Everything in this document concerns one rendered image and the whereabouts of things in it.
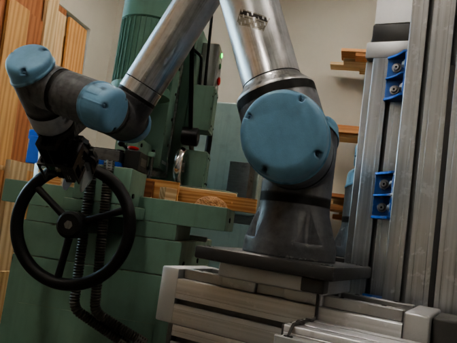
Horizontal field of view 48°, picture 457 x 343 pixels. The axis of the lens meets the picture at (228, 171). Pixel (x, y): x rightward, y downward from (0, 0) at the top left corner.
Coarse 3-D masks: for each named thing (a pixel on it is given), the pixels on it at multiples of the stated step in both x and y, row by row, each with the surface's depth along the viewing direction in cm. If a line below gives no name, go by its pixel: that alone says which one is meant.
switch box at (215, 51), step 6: (204, 48) 182; (210, 48) 182; (216, 48) 181; (204, 54) 182; (210, 54) 181; (216, 54) 181; (204, 60) 181; (210, 60) 181; (216, 60) 181; (204, 66) 181; (210, 66) 181; (216, 66) 181; (204, 72) 181; (210, 72) 181; (216, 72) 181; (198, 78) 181; (210, 78) 180; (216, 78) 183; (210, 84) 180; (216, 84) 185; (216, 90) 186
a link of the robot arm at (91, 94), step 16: (64, 80) 81; (80, 80) 81; (96, 80) 81; (48, 96) 81; (64, 96) 80; (80, 96) 79; (96, 96) 79; (112, 96) 79; (64, 112) 81; (80, 112) 80; (96, 112) 79; (112, 112) 80; (128, 112) 89; (96, 128) 81; (112, 128) 82
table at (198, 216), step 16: (16, 192) 137; (48, 192) 136; (64, 192) 135; (64, 208) 125; (80, 208) 125; (96, 208) 124; (112, 208) 124; (144, 208) 133; (160, 208) 132; (176, 208) 132; (192, 208) 132; (208, 208) 131; (224, 208) 131; (176, 224) 132; (192, 224) 131; (208, 224) 131; (224, 224) 130
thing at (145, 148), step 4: (116, 140) 148; (116, 144) 148; (128, 144) 147; (132, 144) 147; (136, 144) 147; (140, 144) 148; (144, 144) 152; (148, 144) 157; (116, 148) 147; (120, 148) 147; (124, 148) 147; (128, 148) 147; (140, 148) 149; (144, 148) 153; (148, 148) 157; (124, 152) 147; (144, 152) 153; (148, 160) 159; (148, 164) 160
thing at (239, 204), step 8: (56, 184) 152; (184, 192) 148; (192, 192) 148; (200, 192) 148; (184, 200) 148; (192, 200) 148; (224, 200) 147; (232, 200) 146; (240, 200) 146; (248, 200) 146; (256, 200) 146; (232, 208) 146; (240, 208) 146; (248, 208) 146
